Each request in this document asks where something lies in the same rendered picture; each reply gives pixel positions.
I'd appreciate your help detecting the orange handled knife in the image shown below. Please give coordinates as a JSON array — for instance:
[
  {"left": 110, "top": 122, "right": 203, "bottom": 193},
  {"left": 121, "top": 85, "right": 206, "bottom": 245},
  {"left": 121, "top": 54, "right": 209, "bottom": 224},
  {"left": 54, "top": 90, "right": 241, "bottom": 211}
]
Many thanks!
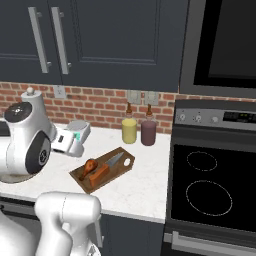
[{"left": 88, "top": 152, "right": 125, "bottom": 188}]

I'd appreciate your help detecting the brown chicken drumstick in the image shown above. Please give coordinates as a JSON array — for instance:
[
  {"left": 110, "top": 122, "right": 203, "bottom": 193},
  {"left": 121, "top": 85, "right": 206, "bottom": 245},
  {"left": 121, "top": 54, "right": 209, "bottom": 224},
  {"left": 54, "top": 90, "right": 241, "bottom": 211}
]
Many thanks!
[{"left": 78, "top": 158, "right": 100, "bottom": 182}]

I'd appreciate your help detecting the black and steel stove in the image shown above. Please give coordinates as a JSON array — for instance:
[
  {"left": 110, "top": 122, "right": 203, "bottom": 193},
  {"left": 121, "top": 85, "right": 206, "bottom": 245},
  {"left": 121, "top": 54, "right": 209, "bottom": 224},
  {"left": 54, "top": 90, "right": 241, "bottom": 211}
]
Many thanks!
[{"left": 160, "top": 99, "right": 256, "bottom": 256}]

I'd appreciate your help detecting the purple bottle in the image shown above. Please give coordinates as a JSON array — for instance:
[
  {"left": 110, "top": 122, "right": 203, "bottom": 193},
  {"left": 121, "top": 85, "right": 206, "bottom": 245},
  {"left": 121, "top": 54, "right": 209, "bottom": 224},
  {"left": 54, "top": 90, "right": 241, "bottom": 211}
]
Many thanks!
[{"left": 140, "top": 103, "right": 158, "bottom": 147}]

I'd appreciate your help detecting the steel microwave oven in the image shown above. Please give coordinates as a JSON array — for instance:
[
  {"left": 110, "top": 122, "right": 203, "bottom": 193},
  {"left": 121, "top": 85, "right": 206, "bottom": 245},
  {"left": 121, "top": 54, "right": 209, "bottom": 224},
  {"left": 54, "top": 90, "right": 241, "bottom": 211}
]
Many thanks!
[{"left": 179, "top": 0, "right": 256, "bottom": 100}]

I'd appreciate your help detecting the white wall socket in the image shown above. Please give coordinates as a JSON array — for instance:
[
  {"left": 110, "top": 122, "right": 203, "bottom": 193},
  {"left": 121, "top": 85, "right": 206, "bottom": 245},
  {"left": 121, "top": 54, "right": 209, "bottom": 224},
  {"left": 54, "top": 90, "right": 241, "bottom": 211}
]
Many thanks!
[
  {"left": 143, "top": 91, "right": 160, "bottom": 106},
  {"left": 53, "top": 85, "right": 67, "bottom": 100},
  {"left": 126, "top": 90, "right": 141, "bottom": 105}
]

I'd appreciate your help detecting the dark narrow cupboard door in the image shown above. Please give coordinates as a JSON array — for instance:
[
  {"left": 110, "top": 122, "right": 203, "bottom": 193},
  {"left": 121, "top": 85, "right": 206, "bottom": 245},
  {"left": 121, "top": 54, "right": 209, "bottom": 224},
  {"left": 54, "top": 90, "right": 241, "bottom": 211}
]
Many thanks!
[{"left": 0, "top": 0, "right": 64, "bottom": 86}]

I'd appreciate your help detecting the dark wide cupboard door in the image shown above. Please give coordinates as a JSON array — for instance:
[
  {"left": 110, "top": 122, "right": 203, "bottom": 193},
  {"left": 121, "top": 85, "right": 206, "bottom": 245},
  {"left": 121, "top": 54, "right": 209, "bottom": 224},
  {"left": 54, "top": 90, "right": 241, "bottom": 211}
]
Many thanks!
[{"left": 47, "top": 0, "right": 190, "bottom": 94}]

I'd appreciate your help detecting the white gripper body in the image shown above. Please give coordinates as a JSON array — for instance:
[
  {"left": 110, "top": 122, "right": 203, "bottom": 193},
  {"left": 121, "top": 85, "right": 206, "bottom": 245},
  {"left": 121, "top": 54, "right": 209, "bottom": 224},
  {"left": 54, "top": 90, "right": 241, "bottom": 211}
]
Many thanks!
[{"left": 66, "top": 131, "right": 85, "bottom": 158}]

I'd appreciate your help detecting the grey kitchen scale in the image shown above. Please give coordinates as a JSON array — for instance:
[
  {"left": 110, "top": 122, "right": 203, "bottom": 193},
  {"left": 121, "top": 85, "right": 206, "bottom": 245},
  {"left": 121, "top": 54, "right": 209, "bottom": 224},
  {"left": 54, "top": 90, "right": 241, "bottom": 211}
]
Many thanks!
[{"left": 66, "top": 119, "right": 92, "bottom": 143}]

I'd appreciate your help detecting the wooden cutting board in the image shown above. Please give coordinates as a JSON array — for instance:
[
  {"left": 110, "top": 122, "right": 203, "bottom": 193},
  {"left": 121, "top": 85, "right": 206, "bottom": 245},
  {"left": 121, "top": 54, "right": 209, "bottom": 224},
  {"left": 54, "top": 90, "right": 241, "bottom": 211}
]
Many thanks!
[{"left": 68, "top": 146, "right": 136, "bottom": 195}]

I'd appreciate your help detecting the white paper towel roll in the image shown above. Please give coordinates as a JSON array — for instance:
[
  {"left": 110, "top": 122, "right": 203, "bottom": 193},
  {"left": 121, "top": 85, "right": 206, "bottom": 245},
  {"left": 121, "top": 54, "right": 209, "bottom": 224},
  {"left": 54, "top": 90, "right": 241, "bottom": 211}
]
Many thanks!
[{"left": 20, "top": 86, "right": 46, "bottom": 113}]

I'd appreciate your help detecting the yellow bottle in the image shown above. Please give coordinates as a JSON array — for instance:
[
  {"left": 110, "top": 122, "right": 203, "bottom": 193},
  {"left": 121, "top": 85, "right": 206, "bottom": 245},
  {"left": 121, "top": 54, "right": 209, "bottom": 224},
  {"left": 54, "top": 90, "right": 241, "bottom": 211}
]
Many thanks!
[{"left": 121, "top": 101, "right": 138, "bottom": 145}]

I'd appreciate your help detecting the dark drawer front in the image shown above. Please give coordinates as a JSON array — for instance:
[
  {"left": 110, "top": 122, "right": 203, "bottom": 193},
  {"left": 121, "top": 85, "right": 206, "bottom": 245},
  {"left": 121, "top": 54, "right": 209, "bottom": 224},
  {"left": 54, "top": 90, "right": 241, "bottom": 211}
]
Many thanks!
[{"left": 0, "top": 195, "right": 40, "bottom": 222}]

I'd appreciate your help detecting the grey cupboard handle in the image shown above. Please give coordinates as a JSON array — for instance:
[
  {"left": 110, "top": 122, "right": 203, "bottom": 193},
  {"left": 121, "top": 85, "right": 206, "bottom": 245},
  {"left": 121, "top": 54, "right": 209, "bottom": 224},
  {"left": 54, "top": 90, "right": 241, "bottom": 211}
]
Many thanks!
[
  {"left": 50, "top": 6, "right": 72, "bottom": 76},
  {"left": 27, "top": 6, "right": 53, "bottom": 75}
]

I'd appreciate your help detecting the dark lower cupboard door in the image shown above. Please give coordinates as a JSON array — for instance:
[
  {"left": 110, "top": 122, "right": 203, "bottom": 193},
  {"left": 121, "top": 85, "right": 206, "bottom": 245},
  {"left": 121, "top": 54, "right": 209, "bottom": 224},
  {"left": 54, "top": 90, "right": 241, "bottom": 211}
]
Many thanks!
[{"left": 99, "top": 213, "right": 166, "bottom": 256}]

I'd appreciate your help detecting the steel oven door handle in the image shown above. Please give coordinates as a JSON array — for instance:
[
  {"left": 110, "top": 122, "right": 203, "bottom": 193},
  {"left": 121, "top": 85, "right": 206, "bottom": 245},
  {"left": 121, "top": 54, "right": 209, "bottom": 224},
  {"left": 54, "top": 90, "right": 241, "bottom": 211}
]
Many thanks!
[{"left": 170, "top": 231, "right": 256, "bottom": 256}]

